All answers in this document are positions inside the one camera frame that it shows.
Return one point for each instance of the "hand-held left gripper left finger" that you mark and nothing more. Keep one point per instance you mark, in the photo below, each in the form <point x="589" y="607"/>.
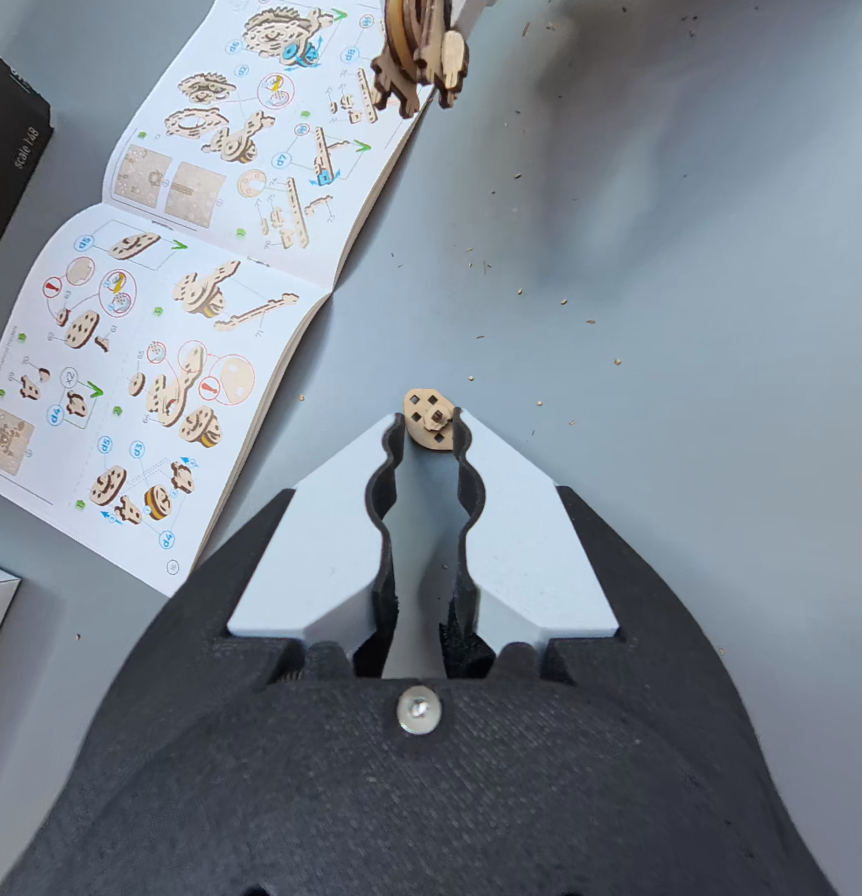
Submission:
<point x="312" y="560"/>

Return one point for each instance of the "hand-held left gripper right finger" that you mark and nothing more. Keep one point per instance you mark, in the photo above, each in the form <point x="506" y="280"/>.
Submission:
<point x="536" y="560"/>

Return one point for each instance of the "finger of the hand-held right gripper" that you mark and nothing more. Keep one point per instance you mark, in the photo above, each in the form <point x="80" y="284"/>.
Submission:
<point x="480" y="4"/>

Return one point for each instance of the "wooden gear model assembly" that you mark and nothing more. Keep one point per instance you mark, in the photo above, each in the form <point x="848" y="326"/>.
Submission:
<point x="403" y="63"/>

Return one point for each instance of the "small wooden disc with holes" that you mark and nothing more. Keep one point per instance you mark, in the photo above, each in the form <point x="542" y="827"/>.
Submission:
<point x="424" y="413"/>

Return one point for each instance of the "grey desk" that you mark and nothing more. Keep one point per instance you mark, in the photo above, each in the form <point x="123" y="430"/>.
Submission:
<point x="648" y="420"/>

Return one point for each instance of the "illustrated instruction booklet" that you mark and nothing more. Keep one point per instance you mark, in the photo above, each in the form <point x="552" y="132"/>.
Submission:
<point x="193" y="350"/>

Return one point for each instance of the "black model kit box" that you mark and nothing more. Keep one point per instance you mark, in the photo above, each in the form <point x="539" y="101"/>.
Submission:
<point x="11" y="140"/>

